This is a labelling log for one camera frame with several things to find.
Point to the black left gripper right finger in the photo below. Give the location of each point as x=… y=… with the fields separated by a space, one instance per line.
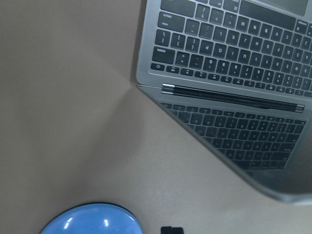
x=177 y=230

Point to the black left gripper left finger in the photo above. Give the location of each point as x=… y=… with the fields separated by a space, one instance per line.
x=166 y=230

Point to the grey laptop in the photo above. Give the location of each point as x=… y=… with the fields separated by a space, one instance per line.
x=237 y=75

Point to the blue desk lamp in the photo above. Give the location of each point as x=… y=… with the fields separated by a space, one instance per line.
x=94 y=218

